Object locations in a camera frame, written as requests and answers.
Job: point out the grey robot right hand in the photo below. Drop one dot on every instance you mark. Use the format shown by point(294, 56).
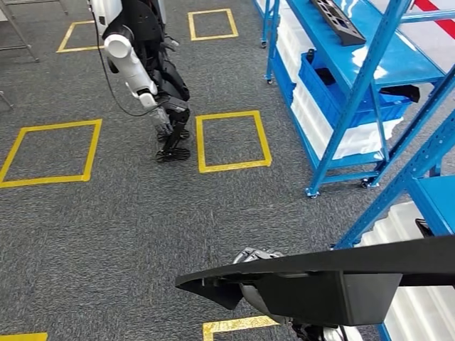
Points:
point(250, 294)

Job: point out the yellow floor tape square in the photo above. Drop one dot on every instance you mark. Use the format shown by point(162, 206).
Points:
point(213, 36)
point(71, 49)
point(53, 179)
point(21, 337)
point(230, 166)

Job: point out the stacked white plastic trays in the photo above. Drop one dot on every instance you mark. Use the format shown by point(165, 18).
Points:
point(355, 141)
point(286, 42)

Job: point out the blue plastic crate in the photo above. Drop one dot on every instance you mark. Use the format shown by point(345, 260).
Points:
point(320, 99)

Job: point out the white and black humanoid robot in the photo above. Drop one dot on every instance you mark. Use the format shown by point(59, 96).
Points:
point(142, 28)

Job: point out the red floor tape line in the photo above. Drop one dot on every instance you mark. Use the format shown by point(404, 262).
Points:
point(441, 21)

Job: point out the stainless steel table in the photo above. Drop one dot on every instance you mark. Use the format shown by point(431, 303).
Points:
point(35, 56)

